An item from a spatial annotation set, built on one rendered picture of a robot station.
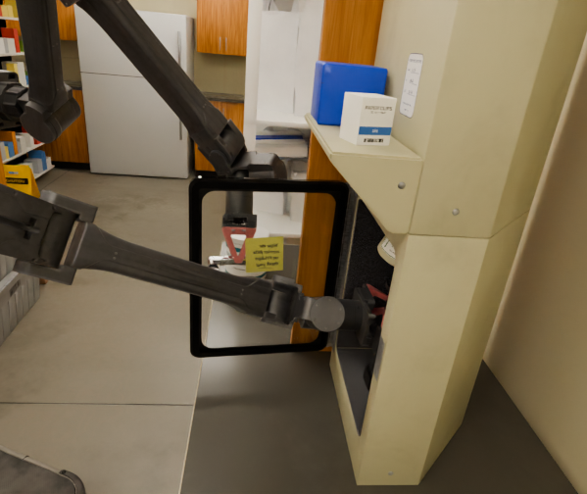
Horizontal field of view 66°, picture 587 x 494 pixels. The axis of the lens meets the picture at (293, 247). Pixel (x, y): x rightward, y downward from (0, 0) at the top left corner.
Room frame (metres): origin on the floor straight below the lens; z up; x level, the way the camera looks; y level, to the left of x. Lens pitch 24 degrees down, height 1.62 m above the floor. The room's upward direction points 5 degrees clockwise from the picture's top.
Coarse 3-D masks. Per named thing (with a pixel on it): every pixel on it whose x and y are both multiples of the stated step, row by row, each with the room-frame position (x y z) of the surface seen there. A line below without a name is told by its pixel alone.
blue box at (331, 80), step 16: (320, 64) 0.75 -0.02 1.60; (336, 64) 0.73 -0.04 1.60; (352, 64) 0.80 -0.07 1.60; (320, 80) 0.73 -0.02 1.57; (336, 80) 0.73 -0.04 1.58; (352, 80) 0.73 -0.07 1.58; (368, 80) 0.73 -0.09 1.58; (384, 80) 0.73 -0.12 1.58; (320, 96) 0.72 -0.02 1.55; (336, 96) 0.73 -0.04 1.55; (320, 112) 0.72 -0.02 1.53; (336, 112) 0.73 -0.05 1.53
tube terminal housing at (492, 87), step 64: (384, 0) 0.85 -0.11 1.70; (448, 0) 0.57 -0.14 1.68; (512, 0) 0.55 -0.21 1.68; (576, 0) 0.62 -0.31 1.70; (384, 64) 0.79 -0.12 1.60; (448, 64) 0.54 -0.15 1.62; (512, 64) 0.55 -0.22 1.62; (576, 64) 0.71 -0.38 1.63; (448, 128) 0.55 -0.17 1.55; (512, 128) 0.55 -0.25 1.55; (448, 192) 0.55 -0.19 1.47; (512, 192) 0.59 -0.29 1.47; (448, 256) 0.55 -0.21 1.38; (512, 256) 0.69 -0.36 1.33; (384, 320) 0.57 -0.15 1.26; (448, 320) 0.55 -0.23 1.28; (384, 384) 0.54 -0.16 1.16; (448, 384) 0.56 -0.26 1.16; (384, 448) 0.55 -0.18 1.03
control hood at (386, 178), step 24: (312, 120) 0.77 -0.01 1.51; (336, 144) 0.58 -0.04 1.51; (336, 168) 0.53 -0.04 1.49; (360, 168) 0.54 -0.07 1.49; (384, 168) 0.54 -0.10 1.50; (408, 168) 0.54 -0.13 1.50; (360, 192) 0.54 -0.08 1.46; (384, 192) 0.54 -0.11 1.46; (408, 192) 0.54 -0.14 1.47; (384, 216) 0.54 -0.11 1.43; (408, 216) 0.54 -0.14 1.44
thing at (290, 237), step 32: (224, 192) 0.79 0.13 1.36; (256, 192) 0.80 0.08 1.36; (288, 192) 0.82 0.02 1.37; (224, 224) 0.79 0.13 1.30; (256, 224) 0.81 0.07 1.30; (288, 224) 0.82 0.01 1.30; (320, 224) 0.84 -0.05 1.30; (224, 256) 0.79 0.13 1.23; (256, 256) 0.81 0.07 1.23; (288, 256) 0.82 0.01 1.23; (320, 256) 0.84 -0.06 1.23; (320, 288) 0.84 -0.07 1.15; (224, 320) 0.79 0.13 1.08; (256, 320) 0.81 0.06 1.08
